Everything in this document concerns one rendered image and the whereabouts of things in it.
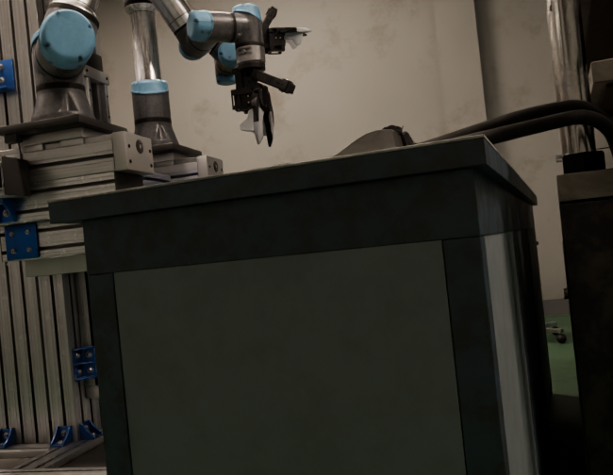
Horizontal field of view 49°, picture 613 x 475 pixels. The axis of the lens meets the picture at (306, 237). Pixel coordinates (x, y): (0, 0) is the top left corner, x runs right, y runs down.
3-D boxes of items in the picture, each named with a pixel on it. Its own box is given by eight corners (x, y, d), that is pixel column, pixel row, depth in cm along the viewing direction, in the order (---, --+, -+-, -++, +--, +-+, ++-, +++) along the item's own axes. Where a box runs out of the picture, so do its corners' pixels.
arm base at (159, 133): (123, 152, 207) (119, 120, 207) (145, 156, 222) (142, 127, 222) (167, 145, 204) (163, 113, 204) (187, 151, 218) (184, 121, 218)
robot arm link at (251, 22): (223, 11, 175) (254, 13, 179) (228, 53, 175) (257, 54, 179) (234, 0, 168) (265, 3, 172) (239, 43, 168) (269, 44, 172)
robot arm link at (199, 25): (183, 50, 173) (223, 52, 178) (196, 35, 163) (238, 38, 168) (180, 20, 173) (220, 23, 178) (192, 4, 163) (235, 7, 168)
